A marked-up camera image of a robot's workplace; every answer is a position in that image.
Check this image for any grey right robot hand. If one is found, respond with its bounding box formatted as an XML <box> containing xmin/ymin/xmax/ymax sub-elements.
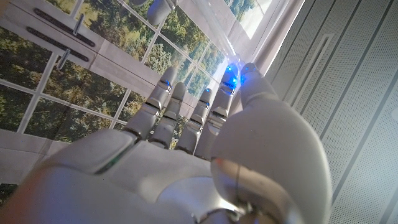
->
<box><xmin>0</xmin><ymin>62</ymin><xmax>333</xmax><ymax>224</ymax></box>

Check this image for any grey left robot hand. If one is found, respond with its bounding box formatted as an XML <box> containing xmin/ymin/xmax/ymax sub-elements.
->
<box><xmin>129</xmin><ymin>0</ymin><xmax>178</xmax><ymax>26</ymax></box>

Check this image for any clear plastic pipette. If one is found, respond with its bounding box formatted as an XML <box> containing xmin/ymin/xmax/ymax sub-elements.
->
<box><xmin>198</xmin><ymin>0</ymin><xmax>246</xmax><ymax>72</ymax></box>

